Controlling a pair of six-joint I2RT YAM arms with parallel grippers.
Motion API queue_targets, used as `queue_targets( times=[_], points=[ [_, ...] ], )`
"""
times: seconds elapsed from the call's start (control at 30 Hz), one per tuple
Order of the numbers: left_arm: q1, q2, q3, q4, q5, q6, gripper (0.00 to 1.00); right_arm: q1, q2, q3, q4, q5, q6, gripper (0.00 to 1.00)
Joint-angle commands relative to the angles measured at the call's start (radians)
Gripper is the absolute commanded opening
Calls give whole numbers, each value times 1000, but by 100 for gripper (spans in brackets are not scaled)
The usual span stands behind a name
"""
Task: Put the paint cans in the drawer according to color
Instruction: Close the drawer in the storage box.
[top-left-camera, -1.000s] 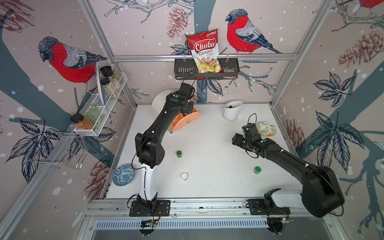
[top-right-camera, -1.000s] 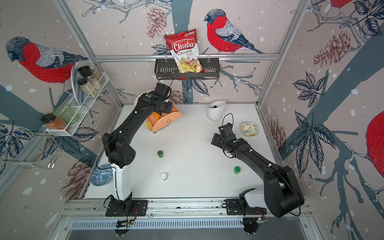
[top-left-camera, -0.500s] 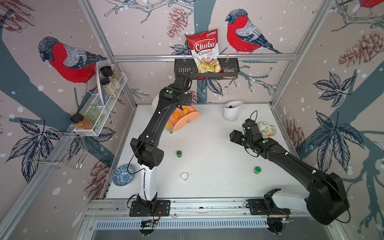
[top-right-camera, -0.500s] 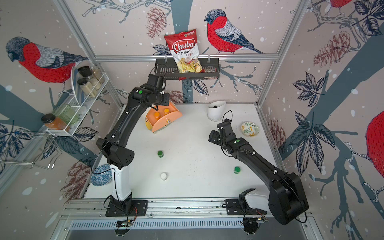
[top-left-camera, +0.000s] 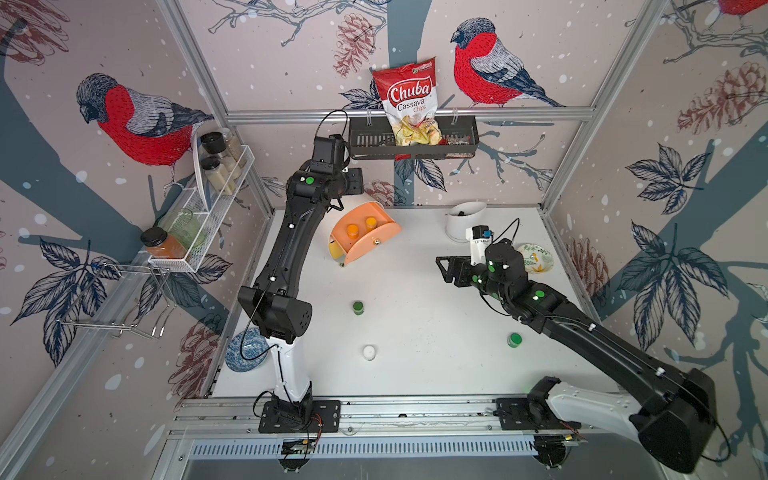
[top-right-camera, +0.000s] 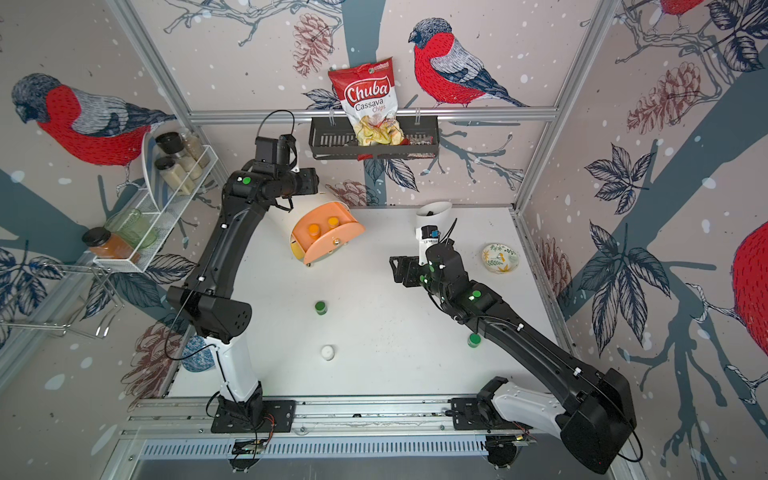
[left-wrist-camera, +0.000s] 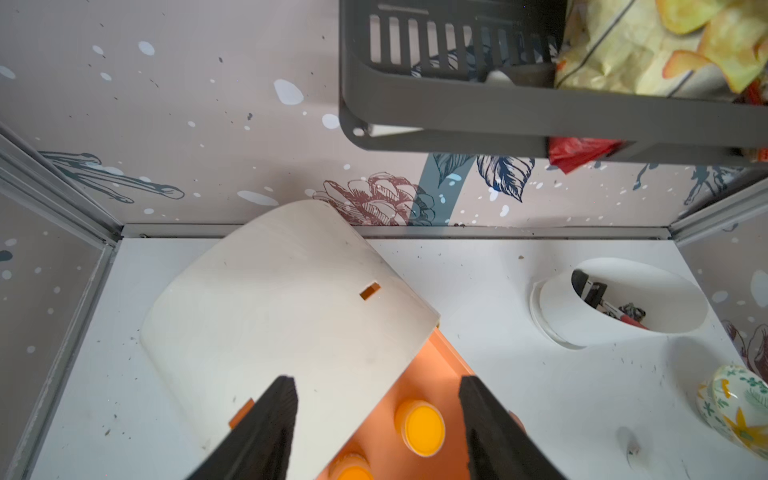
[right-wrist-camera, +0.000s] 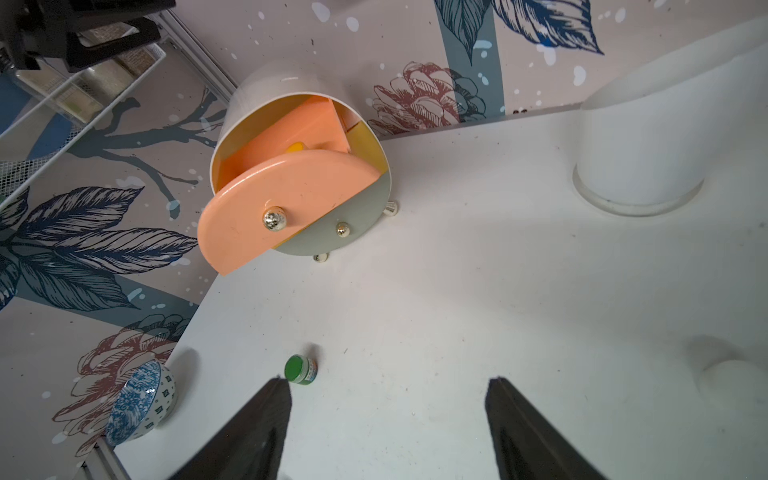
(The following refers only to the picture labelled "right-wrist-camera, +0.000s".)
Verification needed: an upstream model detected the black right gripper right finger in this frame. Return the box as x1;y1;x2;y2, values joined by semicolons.
485;377;605;480

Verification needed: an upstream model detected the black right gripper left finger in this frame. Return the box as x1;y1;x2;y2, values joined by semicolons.
172;378;292;480

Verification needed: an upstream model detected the white round drawer cabinet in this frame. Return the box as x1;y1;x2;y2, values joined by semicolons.
208;59;400;264

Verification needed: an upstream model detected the orange paint can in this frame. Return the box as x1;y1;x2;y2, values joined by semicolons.
286;142;307;153

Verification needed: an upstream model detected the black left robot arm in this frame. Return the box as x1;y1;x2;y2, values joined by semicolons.
1;0;176;73

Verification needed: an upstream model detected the green paint can centre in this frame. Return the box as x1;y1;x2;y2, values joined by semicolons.
284;355;318;385

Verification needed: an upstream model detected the grey-green bottom drawer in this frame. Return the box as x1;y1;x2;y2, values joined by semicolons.
275;173;392;257

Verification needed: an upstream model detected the blue patterned bowl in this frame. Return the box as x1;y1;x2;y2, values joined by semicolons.
104;360;176;447

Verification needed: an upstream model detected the white ceramic utensil cup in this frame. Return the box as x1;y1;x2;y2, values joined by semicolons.
573;17;767;217

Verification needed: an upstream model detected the white wire wall shelf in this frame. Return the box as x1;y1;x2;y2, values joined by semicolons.
1;44;166;208

